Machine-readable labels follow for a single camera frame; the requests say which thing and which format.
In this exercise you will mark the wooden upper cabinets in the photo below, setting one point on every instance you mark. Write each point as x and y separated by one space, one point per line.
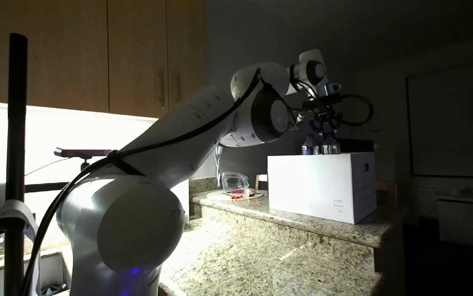
120 57

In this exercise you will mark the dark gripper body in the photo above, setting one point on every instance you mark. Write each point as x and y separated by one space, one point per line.
320 108

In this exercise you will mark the white storage box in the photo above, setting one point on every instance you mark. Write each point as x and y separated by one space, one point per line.
327 186

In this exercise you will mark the black vertical pole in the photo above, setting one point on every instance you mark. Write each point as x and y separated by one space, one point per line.
15 160

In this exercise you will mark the crumpled clear plastic bag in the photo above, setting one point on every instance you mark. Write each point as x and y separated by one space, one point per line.
233 182

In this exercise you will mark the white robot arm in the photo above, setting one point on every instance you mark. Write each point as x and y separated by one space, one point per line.
121 218

